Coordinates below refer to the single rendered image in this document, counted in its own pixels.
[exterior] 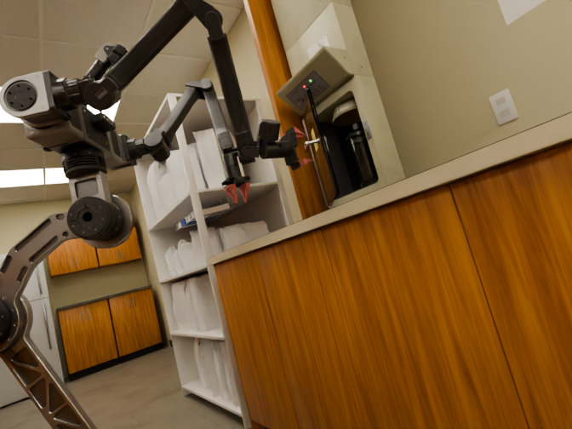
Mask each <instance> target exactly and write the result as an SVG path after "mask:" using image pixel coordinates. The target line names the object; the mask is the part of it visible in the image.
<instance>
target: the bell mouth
mask: <svg viewBox="0 0 572 429"><path fill-rule="evenodd" d="M360 121H361V117H360V115H359V112H358V107H357V104H356V101H355V98H354V97H353V98H350V99H347V100H344V101H342V102H341V103H340V104H338V105H337V106H336V107H335V111H334V116H333V125H334V126H338V127H341V126H347V125H351V124H354V123H358V122H360Z"/></svg>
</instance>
